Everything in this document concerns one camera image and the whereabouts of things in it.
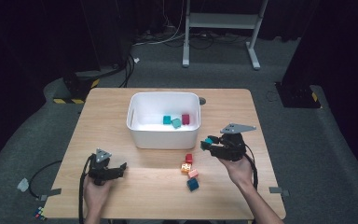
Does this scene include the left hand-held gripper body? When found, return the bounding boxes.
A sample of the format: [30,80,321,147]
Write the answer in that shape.
[88,147,119,187]

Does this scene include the black stand base striped tape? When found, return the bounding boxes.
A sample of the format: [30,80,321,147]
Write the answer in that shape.
[53,70,101,105]
[274,81,323,109]

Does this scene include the left hand-held gripper black cable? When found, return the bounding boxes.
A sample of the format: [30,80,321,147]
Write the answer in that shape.
[77,154,94,224]

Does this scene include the dark blue toy block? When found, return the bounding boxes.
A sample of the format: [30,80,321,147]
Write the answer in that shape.
[186,177,200,192]

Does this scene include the white plastic bin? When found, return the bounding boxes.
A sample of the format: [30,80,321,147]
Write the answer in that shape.
[126,91,202,150]

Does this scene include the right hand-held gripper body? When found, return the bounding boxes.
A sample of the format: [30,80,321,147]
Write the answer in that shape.
[210,122,257,162]

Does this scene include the person's left hand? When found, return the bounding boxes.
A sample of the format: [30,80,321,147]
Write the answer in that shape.
[82,176,115,207]

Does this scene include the cyan toy block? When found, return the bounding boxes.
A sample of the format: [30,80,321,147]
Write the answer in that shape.
[200,137,214,150]

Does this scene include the black cables with white tag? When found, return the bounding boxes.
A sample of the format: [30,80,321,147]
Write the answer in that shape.
[117,53,142,89]

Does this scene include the white metal stand frame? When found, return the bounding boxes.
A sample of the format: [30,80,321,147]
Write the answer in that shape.
[182,0,269,71]

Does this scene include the right hand-held gripper black cable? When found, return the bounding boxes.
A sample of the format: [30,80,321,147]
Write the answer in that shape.
[243,144,259,191]

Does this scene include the black floor cable bundle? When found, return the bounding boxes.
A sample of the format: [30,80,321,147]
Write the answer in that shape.
[161,29,254,50]

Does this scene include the grey tape strip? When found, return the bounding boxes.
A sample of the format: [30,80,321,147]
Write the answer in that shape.
[268,186,291,198]
[38,188,62,202]

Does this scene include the person's right hand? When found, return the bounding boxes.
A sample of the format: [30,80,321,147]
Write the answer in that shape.
[218,153,256,191]

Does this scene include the white floor cable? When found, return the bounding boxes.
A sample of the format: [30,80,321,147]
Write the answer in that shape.
[132,31,186,48]

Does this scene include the thin black floor cable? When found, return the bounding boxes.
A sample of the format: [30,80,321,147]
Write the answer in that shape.
[28,160,63,200]

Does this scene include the hand-held gripper black cable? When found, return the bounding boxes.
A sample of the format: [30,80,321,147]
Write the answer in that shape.
[243,144,259,191]
[77,154,94,224]

